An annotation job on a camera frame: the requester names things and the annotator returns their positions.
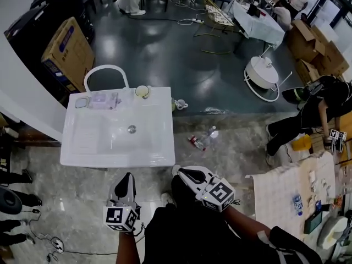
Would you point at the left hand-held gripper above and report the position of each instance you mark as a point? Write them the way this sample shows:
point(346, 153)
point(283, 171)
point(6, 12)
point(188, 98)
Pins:
point(114, 216)

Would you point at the red label bottle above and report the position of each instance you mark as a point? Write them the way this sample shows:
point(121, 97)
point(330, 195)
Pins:
point(196, 143)

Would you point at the round white side table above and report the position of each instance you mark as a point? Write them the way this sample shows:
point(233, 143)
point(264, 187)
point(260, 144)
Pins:
point(261, 73)

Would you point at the blue label water bottle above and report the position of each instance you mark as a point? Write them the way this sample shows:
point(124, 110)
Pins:
point(297, 204)

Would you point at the open cardboard box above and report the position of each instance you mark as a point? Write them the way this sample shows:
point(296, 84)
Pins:
point(305, 41)

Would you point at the printed cardboard box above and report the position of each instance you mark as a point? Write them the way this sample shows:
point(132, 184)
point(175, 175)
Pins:
point(68, 56)

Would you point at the grey white cushion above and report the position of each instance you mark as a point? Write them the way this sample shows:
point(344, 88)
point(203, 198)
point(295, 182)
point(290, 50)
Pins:
point(331, 232)

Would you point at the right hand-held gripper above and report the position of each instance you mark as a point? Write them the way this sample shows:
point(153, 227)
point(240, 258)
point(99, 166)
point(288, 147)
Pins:
point(218, 197)

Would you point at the square white soap dish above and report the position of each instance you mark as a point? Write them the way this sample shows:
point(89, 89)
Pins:
point(81, 103)

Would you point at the person's left forearm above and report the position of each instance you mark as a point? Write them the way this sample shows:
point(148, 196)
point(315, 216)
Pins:
point(126, 246)

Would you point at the person's black clothing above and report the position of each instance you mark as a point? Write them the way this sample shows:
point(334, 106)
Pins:
point(192, 235)

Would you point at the person's left white shoe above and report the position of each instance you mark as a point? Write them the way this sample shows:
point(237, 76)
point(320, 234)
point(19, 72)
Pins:
point(167, 199)

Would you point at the yellow-green plastic bottle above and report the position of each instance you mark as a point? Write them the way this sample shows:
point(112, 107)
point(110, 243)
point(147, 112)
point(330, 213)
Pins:
point(173, 104)

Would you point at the plain cardboard box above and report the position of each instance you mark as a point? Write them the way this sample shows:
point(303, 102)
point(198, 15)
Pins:
point(327, 62)

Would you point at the table with white cloth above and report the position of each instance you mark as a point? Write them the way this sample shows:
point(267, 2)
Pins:
point(258, 23)

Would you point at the small blue box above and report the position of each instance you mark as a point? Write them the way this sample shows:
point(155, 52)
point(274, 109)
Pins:
point(318, 205)

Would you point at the clear toiletry holder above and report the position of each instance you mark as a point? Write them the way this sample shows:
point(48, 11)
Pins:
point(115, 101)

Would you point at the white sink basin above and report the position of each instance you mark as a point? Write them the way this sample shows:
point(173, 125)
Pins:
point(90, 147)

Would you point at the long white power strip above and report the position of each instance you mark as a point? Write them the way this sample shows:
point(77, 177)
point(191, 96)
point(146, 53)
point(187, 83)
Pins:
point(192, 21)

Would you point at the person's right white shoe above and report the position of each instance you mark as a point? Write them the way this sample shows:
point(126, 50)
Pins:
point(176, 170)

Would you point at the translucent cup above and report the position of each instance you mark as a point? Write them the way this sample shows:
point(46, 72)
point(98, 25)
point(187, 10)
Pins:
point(142, 92)

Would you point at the small white pot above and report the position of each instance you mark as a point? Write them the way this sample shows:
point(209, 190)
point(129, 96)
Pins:
point(267, 62)

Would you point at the person's white shoe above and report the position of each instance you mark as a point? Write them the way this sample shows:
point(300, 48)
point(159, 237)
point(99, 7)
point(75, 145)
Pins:
point(167, 199)
point(176, 170)

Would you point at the checkered tablecloth table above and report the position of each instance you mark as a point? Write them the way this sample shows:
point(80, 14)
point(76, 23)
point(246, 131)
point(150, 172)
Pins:
point(277, 191)

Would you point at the metal sink drain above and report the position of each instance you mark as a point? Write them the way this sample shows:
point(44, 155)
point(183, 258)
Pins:
point(132, 129)

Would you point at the clear plastic bottle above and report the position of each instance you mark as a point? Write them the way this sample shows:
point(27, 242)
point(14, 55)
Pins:
point(211, 134)

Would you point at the dark green box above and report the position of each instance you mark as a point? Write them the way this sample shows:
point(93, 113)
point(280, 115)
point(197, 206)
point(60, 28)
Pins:
point(313, 223)

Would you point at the red flower bunch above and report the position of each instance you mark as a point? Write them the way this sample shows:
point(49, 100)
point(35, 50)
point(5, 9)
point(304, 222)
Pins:
point(338, 201)

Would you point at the small grey white kettle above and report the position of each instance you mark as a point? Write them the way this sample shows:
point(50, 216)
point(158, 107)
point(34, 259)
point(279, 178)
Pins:
point(181, 104)

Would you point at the person's right forearm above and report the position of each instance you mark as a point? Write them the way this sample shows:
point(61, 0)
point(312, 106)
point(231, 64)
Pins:
point(244, 221)

